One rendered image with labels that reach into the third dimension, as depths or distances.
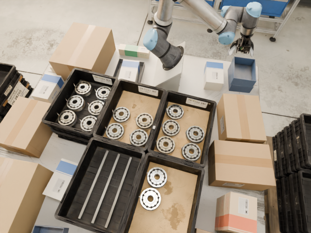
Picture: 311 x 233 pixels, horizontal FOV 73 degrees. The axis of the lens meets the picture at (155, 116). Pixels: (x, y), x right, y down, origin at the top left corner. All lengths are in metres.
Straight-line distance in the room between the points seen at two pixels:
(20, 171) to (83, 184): 0.31
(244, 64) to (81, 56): 1.15
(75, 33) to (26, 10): 2.20
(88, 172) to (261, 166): 0.91
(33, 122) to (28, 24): 2.36
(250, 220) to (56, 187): 0.95
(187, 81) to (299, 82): 1.69
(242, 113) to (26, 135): 1.24
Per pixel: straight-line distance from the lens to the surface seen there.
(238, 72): 1.64
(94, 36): 1.64
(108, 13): 3.41
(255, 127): 1.33
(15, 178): 1.25
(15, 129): 1.42
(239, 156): 1.22
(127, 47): 1.73
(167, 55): 1.37
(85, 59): 1.50
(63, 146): 1.43
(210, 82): 1.51
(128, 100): 1.33
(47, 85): 1.60
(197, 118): 1.28
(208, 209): 1.28
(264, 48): 3.16
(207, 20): 1.12
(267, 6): 3.02
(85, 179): 1.19
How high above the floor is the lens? 1.94
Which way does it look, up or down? 62 degrees down
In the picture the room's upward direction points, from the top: 1 degrees clockwise
